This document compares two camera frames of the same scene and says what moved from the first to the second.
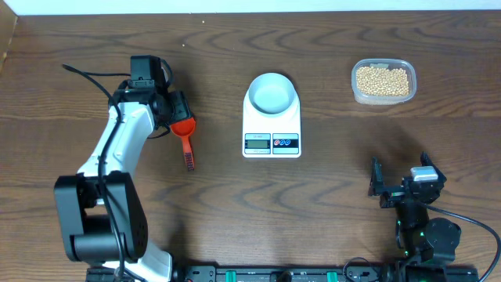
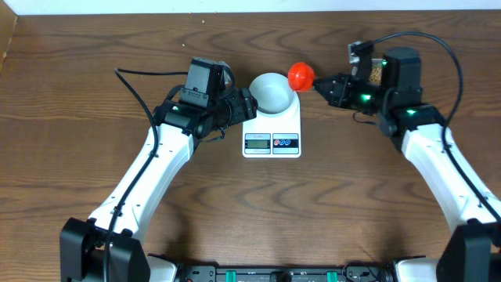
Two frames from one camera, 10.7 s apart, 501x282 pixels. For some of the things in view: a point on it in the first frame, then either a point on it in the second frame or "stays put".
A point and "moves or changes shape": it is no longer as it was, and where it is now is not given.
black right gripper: x=376 y=187 to x=339 y=96
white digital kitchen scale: x=266 y=135 stays put
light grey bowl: x=272 y=93 stays put
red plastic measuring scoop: x=185 y=129 moves or changes shape
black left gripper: x=182 y=107 to x=241 y=110
